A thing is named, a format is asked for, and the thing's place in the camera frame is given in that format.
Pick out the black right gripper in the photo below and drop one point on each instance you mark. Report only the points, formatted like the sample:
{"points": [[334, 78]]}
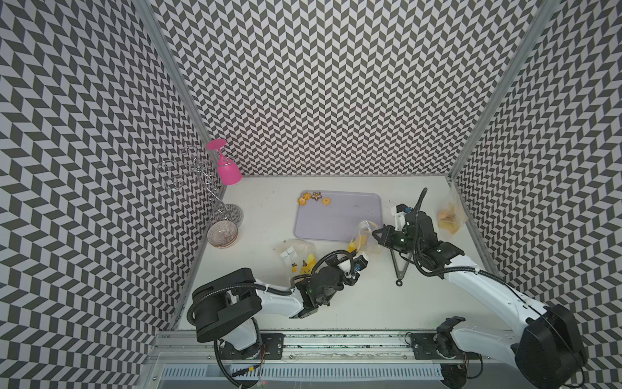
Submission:
{"points": [[388, 232]]}

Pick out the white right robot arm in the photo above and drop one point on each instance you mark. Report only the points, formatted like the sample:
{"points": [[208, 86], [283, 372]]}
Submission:
{"points": [[543, 342]]}

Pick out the ribbed glass bowl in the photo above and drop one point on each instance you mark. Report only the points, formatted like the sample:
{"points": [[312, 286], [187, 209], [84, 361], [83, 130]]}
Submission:
{"points": [[222, 234]]}

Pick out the pink upside-down wine glass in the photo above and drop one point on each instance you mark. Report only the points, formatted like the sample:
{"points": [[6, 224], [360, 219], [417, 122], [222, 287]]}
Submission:
{"points": [[227, 168]]}

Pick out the chrome glass drying rack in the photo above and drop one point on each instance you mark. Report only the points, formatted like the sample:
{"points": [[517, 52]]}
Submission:
{"points": [[196, 164]]}

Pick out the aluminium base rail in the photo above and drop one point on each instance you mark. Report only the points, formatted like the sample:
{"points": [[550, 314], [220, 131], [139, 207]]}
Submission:
{"points": [[309, 347]]}

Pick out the clear bag yellow chick print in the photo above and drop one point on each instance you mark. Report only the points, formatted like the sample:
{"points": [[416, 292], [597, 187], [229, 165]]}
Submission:
{"points": [[298, 256]]}

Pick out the lilac plastic tray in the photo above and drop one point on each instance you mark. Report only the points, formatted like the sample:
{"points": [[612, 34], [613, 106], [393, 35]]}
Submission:
{"points": [[337, 221]]}

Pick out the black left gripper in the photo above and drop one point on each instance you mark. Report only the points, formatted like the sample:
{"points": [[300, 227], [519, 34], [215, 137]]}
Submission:
{"points": [[334, 260]]}

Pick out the steel black-tipped tongs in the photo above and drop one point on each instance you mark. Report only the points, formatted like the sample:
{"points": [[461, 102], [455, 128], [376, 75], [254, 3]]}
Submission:
{"points": [[401, 263]]}

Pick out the clear resealable bag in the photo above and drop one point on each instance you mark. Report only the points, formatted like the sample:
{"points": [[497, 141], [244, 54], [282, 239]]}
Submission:
{"points": [[451, 215]]}

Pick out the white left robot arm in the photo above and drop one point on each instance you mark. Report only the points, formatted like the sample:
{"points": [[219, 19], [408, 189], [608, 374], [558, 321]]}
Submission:
{"points": [[225, 309]]}

